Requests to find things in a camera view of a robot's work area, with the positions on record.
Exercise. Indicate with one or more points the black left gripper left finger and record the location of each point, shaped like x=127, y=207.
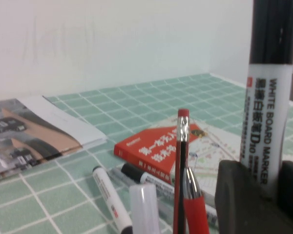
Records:
x=239, y=207

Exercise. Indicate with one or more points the white board marker black cap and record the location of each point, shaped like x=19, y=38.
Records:
x=110, y=195
x=133, y=171
x=266, y=109

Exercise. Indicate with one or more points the red pen with silver clip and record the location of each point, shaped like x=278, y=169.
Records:
x=195, y=212

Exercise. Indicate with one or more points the white pen with translucent cap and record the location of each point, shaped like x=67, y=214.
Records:
x=144, y=209

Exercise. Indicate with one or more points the clear silver gel pen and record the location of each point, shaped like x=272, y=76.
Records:
x=116, y=174

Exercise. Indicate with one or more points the red black pencil with eraser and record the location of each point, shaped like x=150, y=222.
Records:
x=180, y=170

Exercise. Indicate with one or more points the red book with map cover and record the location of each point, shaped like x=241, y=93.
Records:
x=149, y=151

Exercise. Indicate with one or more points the AgileX brochure with dark photo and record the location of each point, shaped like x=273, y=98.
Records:
x=39, y=126
x=5, y=175

